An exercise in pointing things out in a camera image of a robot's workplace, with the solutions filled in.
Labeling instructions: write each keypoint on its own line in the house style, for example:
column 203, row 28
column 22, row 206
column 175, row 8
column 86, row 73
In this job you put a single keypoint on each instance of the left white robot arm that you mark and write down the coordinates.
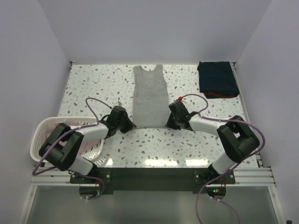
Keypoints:
column 62, row 146

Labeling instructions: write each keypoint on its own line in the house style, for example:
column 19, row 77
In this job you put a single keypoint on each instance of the grey garment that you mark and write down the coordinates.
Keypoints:
column 150, row 98

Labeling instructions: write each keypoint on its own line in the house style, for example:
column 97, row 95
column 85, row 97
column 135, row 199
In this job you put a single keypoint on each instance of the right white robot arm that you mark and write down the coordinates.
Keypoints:
column 237, row 138

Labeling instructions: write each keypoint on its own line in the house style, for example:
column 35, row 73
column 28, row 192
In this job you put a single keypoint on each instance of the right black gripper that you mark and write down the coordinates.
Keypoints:
column 170, row 125

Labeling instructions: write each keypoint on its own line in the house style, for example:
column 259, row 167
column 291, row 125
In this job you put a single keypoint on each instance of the white laundry basket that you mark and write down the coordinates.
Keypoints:
column 36, row 142

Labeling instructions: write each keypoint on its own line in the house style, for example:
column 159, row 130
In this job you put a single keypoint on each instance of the aluminium frame rail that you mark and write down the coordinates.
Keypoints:
column 238, row 177

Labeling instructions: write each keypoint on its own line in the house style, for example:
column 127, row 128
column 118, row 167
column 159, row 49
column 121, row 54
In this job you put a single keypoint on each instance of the pink garment in basket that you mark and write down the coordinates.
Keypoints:
column 84, row 146

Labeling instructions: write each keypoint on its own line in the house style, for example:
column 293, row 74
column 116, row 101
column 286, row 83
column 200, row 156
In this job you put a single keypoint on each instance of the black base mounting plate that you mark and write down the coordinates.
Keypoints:
column 109, row 189

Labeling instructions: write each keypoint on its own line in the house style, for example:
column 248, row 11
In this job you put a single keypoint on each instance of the navy basketball tank top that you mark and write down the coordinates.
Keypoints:
column 216, row 80

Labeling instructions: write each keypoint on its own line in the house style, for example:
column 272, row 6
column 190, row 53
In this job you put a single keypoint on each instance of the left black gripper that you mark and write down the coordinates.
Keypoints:
column 130, row 125

